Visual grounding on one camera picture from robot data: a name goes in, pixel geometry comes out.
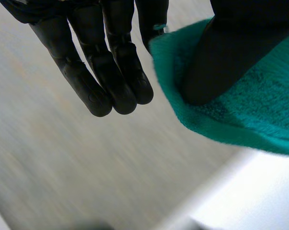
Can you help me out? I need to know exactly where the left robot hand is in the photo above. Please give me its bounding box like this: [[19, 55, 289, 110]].
[[0, 0, 289, 118]]

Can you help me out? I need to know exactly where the teal towel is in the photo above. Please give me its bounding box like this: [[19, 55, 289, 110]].
[[149, 17, 289, 157]]

